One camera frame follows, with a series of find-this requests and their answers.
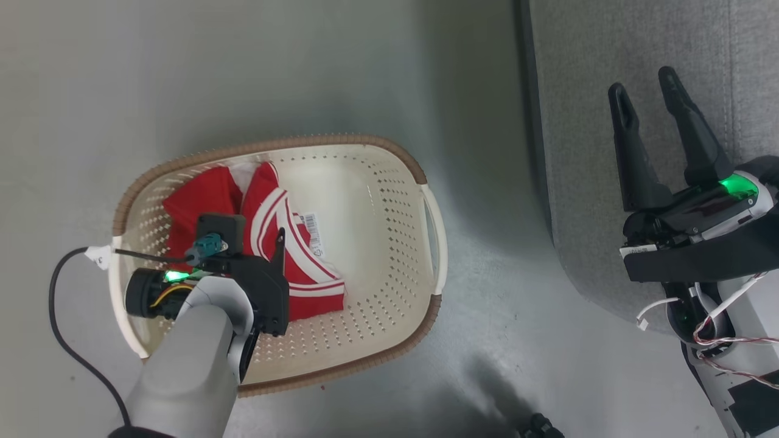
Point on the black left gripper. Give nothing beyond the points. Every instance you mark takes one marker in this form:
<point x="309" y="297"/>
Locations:
<point x="271" y="298"/>

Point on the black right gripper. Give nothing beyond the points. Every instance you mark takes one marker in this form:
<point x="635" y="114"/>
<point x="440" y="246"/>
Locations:
<point x="700" y="213"/>

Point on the red white-striped garment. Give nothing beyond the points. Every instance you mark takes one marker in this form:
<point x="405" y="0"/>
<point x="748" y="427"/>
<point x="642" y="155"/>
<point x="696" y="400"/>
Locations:
<point x="207" y="194"/>

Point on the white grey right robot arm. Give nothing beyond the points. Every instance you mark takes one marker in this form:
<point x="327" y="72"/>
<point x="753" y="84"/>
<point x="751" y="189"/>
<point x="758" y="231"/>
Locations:
<point x="754" y="316"/>

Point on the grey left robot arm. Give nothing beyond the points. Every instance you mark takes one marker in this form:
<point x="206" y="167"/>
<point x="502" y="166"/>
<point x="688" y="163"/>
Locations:
<point x="188" y="365"/>

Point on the grey fabric sofa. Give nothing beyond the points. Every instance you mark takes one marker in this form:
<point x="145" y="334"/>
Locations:
<point x="578" y="121"/>

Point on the white barcode sticker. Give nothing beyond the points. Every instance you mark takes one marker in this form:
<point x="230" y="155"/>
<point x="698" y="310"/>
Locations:
<point x="314" y="234"/>

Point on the cream perforated laundry basket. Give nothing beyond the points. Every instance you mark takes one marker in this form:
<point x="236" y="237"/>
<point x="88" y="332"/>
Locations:
<point x="365" y="201"/>

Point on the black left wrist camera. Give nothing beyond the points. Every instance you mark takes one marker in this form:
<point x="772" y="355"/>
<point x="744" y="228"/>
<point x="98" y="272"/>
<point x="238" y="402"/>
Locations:
<point x="228" y="228"/>

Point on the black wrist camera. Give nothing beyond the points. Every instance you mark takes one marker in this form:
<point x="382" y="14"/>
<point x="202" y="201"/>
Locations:
<point x="700" y="264"/>
<point x="228" y="228"/>

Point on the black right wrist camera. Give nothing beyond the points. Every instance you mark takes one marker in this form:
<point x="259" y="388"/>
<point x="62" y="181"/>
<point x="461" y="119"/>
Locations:
<point x="700" y="264"/>

